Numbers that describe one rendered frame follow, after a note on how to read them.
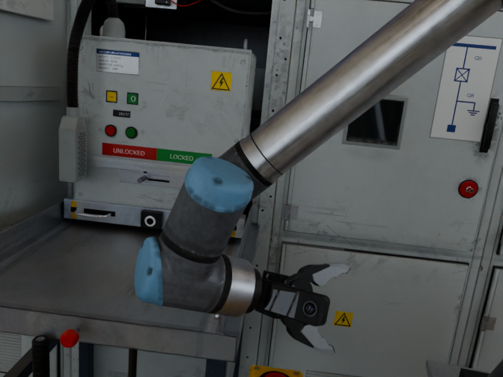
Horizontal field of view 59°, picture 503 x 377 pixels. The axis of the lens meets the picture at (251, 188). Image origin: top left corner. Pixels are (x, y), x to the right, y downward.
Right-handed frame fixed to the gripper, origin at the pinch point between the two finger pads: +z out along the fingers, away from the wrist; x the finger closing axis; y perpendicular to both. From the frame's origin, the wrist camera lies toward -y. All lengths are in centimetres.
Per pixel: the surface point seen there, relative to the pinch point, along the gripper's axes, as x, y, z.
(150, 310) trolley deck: 9.6, 28.7, -24.3
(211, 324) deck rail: 8.9, 19.5, -14.9
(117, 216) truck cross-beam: -9, 74, -25
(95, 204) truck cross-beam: -10, 77, -32
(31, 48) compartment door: -49, 80, -60
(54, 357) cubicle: 47, 122, -23
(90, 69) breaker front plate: -46, 68, -45
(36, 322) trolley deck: 16, 36, -43
